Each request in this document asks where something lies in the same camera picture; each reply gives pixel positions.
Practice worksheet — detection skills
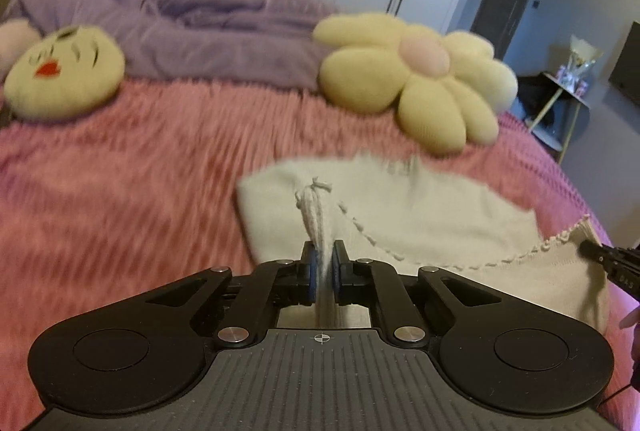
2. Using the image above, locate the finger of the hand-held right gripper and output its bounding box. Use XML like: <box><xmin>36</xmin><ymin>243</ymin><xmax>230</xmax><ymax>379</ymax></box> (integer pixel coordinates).
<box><xmin>579</xmin><ymin>241</ymin><xmax>617</xmax><ymax>273</ymax></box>

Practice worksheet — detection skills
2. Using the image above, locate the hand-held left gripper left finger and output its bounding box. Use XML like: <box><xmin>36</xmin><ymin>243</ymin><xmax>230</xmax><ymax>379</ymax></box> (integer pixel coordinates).
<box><xmin>145</xmin><ymin>241</ymin><xmax>322</xmax><ymax>345</ymax></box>

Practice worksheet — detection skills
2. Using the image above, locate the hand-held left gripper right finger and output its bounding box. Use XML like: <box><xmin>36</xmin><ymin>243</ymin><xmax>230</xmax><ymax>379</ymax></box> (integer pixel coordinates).
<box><xmin>329</xmin><ymin>239</ymin><xmax>504</xmax><ymax>345</ymax></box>

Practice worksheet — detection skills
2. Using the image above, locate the white ribbed knit sweater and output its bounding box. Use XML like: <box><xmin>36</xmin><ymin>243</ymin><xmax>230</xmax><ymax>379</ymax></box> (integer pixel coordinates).
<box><xmin>236</xmin><ymin>153</ymin><xmax>612</xmax><ymax>333</ymax></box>

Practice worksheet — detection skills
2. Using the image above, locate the round side table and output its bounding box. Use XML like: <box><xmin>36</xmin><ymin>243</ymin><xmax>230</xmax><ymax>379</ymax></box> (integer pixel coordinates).
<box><xmin>527</xmin><ymin>71</ymin><xmax>592</xmax><ymax>162</ymax></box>

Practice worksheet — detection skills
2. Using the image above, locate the dark cloth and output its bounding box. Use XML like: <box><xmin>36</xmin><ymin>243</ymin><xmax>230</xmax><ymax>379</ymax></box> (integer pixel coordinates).
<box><xmin>504</xmin><ymin>73</ymin><xmax>557</xmax><ymax>132</ymax></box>

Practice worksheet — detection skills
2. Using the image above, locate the wrapped flower bouquet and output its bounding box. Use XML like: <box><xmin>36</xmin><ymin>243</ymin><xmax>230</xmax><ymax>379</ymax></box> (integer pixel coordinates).
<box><xmin>557</xmin><ymin>36</ymin><xmax>604</xmax><ymax>94</ymax></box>

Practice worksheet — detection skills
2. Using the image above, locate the pink ribbed fleece blanket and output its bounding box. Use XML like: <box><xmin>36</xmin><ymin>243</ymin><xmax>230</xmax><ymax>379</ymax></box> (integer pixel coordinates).
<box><xmin>0</xmin><ymin>75</ymin><xmax>621</xmax><ymax>412</ymax></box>

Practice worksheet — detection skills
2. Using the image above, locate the yellow flower-shaped pillow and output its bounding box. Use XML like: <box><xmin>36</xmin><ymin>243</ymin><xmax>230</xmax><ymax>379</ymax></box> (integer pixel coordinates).
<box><xmin>312</xmin><ymin>12</ymin><xmax>520</xmax><ymax>156</ymax></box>

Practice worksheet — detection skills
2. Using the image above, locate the purple fluffy duvet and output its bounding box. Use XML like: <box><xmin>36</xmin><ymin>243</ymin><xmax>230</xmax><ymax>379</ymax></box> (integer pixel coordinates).
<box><xmin>0</xmin><ymin>0</ymin><xmax>342</xmax><ymax>90</ymax></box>

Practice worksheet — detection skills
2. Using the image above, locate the yellow kissing-face round pillow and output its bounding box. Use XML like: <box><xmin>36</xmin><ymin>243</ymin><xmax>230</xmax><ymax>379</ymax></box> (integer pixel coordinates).
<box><xmin>4</xmin><ymin>25</ymin><xmax>126</xmax><ymax>120</ymax></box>

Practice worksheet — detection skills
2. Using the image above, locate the pink plush toy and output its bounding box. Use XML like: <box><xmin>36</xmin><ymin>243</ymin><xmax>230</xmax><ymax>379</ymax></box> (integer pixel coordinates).
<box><xmin>0</xmin><ymin>21</ymin><xmax>40</xmax><ymax>79</ymax></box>

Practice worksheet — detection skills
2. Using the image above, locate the black wall television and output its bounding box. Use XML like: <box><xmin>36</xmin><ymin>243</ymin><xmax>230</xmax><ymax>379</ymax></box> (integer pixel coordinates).
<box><xmin>607</xmin><ymin>22</ymin><xmax>640</xmax><ymax>108</ymax></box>

